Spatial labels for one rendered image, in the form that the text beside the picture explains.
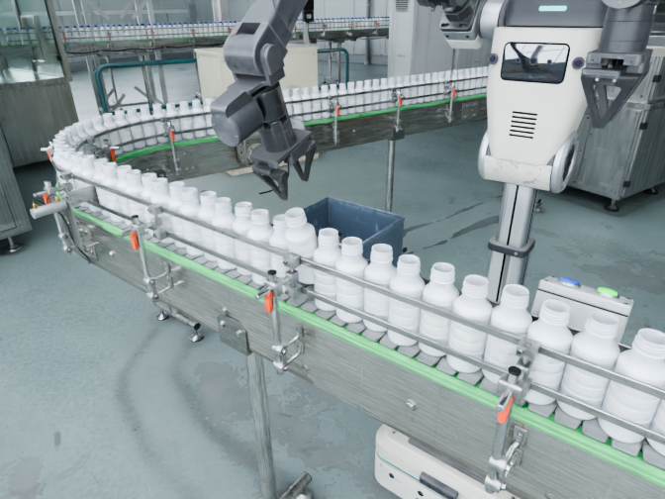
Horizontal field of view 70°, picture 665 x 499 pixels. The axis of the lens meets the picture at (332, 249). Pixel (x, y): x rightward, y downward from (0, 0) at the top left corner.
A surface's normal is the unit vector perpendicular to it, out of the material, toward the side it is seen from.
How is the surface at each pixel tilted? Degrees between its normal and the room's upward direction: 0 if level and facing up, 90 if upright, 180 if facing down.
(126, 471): 0
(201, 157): 90
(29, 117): 90
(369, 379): 90
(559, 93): 90
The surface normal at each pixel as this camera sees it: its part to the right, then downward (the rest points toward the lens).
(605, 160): -0.78, 0.29
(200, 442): -0.01, -0.89
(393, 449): -0.33, -0.57
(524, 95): -0.61, 0.37
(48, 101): 0.79, 0.27
